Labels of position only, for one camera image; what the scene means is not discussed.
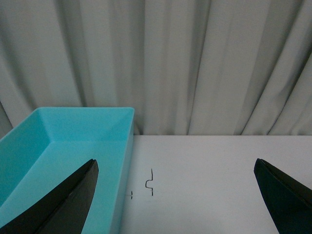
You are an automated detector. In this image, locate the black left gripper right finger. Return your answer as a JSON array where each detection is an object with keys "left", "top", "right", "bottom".
[{"left": 253, "top": 158, "right": 312, "bottom": 234}]

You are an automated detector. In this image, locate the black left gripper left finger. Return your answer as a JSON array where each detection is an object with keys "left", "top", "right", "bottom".
[{"left": 0, "top": 159, "right": 98, "bottom": 234}]

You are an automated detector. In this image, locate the turquoise plastic storage bin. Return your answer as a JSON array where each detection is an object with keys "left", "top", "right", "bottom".
[{"left": 0, "top": 107, "right": 135, "bottom": 234}]

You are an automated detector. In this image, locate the grey pleated curtain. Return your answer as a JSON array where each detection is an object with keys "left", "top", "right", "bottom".
[{"left": 0, "top": 0, "right": 312, "bottom": 136}]

